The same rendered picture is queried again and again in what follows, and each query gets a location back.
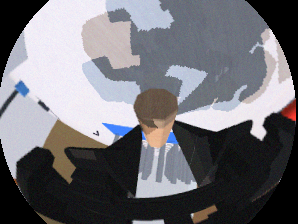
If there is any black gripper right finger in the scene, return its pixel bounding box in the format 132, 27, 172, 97
172, 120, 254, 188

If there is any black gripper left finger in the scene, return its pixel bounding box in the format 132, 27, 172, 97
64, 125, 142, 198

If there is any blue flat strip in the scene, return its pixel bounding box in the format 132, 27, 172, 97
101, 123, 178, 144

